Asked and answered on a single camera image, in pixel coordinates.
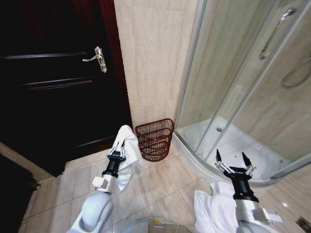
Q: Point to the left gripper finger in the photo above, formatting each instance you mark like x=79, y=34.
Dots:
x=113, y=149
x=123, y=150

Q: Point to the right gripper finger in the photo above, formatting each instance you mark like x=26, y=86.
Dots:
x=224, y=168
x=249, y=168

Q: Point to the white towel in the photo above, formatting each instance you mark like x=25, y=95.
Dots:
x=213, y=211
x=131, y=150

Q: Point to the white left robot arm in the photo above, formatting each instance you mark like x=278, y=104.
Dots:
x=93, y=206

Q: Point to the white shower tray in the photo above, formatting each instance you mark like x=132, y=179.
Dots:
x=233, y=148

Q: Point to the round shower drain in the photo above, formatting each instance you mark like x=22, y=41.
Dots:
x=219, y=129

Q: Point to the dark floor drain grate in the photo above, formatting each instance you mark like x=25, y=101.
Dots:
x=304, y=223

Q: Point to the dark wooden door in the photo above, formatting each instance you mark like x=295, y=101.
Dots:
x=53, y=102

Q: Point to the chrome hand shower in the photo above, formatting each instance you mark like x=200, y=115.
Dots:
x=274, y=31

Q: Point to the glass shower enclosure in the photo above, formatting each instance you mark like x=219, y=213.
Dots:
x=243, y=72

